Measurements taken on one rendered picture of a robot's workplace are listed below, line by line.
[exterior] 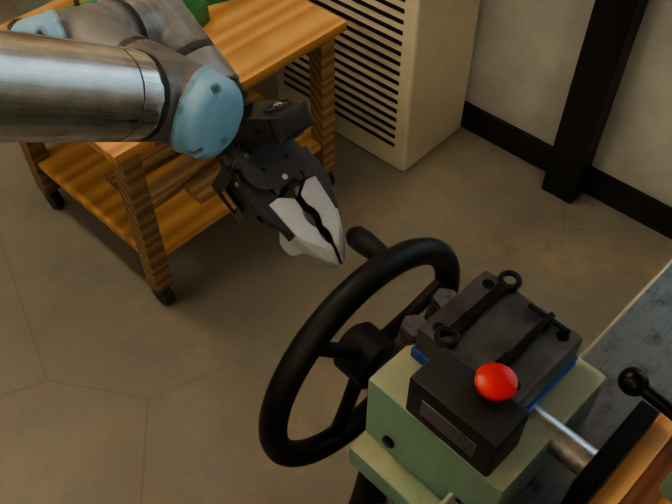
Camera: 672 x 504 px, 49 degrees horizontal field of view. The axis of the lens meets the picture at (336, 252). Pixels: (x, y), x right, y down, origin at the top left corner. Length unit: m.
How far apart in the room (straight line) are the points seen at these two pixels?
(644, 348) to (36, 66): 0.56
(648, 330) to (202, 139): 0.44
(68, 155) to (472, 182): 1.10
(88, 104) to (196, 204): 1.31
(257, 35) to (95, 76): 1.21
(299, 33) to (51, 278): 0.88
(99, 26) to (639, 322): 0.57
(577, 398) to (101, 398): 1.32
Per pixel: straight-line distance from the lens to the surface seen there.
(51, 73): 0.54
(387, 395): 0.60
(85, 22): 0.73
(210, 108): 0.63
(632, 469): 0.59
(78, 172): 2.02
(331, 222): 0.75
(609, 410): 0.70
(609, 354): 0.73
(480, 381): 0.54
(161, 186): 1.89
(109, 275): 1.99
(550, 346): 0.60
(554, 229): 2.10
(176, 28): 0.79
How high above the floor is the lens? 1.48
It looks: 49 degrees down
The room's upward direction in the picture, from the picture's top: straight up
